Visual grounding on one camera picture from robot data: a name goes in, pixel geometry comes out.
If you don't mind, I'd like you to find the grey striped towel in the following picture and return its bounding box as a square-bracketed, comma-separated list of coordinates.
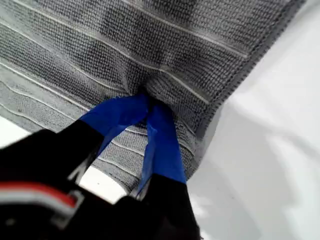
[0, 0, 309, 200]

